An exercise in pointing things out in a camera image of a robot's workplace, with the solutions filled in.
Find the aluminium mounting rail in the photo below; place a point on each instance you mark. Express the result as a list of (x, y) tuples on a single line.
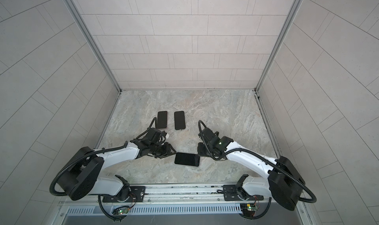
[(157, 194)]

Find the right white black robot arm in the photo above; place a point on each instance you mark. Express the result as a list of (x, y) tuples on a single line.
[(278, 179)]

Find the purple phone black screen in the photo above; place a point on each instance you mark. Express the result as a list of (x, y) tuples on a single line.
[(162, 120)]

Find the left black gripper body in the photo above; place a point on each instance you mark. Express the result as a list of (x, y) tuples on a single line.
[(161, 151)]

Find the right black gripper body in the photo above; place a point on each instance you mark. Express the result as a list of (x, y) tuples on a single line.
[(201, 151)]

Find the left green circuit board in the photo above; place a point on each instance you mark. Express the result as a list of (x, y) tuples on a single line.
[(121, 211)]

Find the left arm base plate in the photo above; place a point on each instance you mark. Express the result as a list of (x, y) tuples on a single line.
[(133, 194)]

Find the right green circuit board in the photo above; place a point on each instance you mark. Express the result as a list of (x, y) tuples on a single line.
[(249, 210)]

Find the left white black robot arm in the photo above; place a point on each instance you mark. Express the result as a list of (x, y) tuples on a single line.
[(84, 173)]

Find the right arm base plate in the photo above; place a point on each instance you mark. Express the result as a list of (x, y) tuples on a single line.
[(230, 194)]

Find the green circuit board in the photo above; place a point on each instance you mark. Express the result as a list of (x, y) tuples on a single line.
[(121, 211), (249, 210)]

